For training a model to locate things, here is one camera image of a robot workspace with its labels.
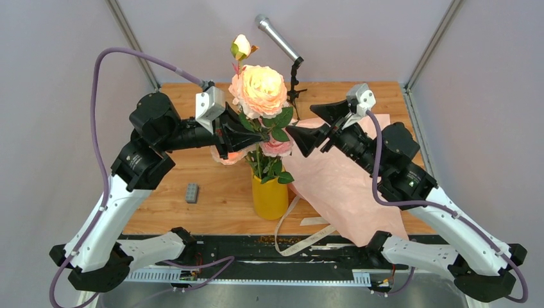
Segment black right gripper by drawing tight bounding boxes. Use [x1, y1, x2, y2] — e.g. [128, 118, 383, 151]
[285, 99, 384, 178]

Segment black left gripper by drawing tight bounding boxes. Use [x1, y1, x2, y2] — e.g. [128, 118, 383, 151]
[158, 101, 271, 160]

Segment large peach rose stem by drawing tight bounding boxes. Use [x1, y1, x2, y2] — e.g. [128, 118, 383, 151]
[228, 34, 294, 176]

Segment pink wrapping paper sheet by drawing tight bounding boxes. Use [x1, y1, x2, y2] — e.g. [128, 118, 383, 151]
[282, 113, 410, 248]

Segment white printed ribbon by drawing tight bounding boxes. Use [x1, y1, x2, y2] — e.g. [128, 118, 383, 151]
[273, 194, 339, 257]

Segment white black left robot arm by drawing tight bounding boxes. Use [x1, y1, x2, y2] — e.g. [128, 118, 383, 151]
[49, 88, 264, 293]

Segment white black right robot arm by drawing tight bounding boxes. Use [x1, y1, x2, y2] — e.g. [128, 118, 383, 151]
[286, 101, 529, 304]

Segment yellow cylindrical vase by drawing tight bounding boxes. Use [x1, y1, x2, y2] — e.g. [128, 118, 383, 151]
[251, 175, 289, 220]

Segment black tripod microphone stand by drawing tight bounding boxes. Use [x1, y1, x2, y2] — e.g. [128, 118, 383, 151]
[287, 56, 307, 121]

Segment grey building brick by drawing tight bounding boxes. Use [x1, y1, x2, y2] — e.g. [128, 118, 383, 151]
[185, 183, 200, 204]

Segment silver microphone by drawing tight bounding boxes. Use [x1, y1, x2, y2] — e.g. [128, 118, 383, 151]
[255, 14, 304, 69]

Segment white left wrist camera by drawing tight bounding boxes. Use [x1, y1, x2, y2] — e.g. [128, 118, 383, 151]
[195, 86, 226, 134]

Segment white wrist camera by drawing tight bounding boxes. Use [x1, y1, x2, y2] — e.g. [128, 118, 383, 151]
[342, 83, 377, 129]
[195, 86, 226, 134]

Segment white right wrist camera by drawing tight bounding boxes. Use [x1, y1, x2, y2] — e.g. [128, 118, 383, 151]
[342, 83, 377, 129]

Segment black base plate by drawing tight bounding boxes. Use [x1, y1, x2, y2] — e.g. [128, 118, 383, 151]
[169, 234, 409, 282]

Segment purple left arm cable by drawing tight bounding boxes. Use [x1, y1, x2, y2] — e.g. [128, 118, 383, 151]
[49, 47, 235, 308]

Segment white slotted cable duct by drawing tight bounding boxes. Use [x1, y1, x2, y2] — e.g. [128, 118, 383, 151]
[125, 270, 372, 286]

